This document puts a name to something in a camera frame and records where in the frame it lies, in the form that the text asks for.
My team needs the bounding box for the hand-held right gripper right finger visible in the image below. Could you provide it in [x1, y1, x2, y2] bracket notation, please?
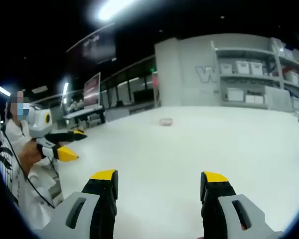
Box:
[200, 171, 285, 239]

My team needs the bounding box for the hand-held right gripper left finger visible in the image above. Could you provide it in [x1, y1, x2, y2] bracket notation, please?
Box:
[37, 169, 119, 239]

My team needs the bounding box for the person's left hand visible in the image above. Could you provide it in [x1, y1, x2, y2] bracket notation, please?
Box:
[23, 139, 43, 164]

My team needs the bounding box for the grey bench table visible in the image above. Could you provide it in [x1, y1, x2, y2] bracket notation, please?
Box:
[63, 105, 107, 126]

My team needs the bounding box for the upright light tube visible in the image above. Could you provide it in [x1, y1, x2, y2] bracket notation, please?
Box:
[62, 81, 70, 104]

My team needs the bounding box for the person's white clothing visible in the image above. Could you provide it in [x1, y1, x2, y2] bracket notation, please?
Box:
[0, 119, 65, 225]

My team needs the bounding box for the standing display screen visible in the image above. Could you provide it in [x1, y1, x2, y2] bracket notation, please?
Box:
[83, 72, 102, 108]

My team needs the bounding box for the hanging dark screen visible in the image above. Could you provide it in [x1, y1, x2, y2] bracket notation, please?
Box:
[81, 34, 117, 64]

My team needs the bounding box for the grey panel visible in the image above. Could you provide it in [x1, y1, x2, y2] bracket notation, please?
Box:
[265, 86, 294, 113]

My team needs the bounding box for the grey shelving unit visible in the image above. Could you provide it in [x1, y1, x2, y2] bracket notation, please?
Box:
[211, 37, 299, 113]

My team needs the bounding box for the row of white storage boxes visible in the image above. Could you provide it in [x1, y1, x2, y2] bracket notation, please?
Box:
[219, 39, 299, 112]

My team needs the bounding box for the black cable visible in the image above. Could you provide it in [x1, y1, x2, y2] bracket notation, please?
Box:
[1, 129, 56, 209]

